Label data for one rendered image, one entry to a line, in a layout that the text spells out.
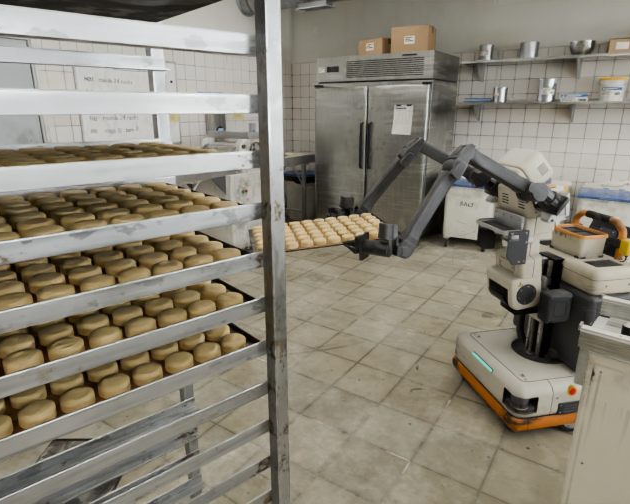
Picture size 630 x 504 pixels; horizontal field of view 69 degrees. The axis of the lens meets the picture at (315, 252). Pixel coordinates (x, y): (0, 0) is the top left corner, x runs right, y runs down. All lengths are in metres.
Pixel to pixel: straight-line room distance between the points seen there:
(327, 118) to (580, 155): 2.74
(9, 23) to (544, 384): 2.31
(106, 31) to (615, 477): 1.64
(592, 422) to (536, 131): 4.39
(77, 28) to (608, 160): 5.32
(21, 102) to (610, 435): 1.58
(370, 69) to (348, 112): 0.50
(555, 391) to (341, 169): 3.76
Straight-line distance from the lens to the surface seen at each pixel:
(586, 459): 1.71
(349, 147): 5.45
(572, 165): 5.69
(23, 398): 0.89
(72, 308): 0.74
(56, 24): 0.70
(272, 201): 0.80
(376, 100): 5.29
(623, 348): 1.53
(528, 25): 5.80
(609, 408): 1.60
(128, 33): 0.72
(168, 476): 0.94
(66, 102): 0.69
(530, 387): 2.42
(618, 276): 2.46
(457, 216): 5.32
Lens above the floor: 1.49
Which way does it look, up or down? 17 degrees down
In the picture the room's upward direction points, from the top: straight up
